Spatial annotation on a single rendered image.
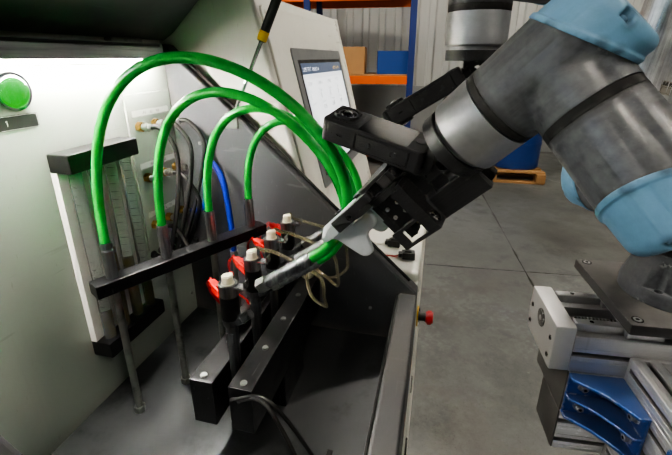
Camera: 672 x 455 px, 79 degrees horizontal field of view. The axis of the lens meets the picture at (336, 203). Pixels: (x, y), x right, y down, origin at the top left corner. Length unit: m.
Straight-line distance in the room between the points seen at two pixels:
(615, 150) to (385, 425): 0.46
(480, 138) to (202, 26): 0.70
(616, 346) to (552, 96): 0.60
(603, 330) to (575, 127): 0.57
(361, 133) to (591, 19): 0.20
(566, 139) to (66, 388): 0.79
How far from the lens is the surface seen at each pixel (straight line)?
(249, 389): 0.64
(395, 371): 0.71
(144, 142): 0.88
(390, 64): 5.73
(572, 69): 0.33
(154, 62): 0.56
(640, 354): 0.89
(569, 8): 0.34
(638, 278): 0.86
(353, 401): 0.83
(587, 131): 0.33
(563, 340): 0.83
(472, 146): 0.36
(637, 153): 0.32
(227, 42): 0.91
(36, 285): 0.75
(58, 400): 0.85
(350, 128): 0.41
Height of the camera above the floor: 1.42
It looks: 20 degrees down
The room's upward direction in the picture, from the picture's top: straight up
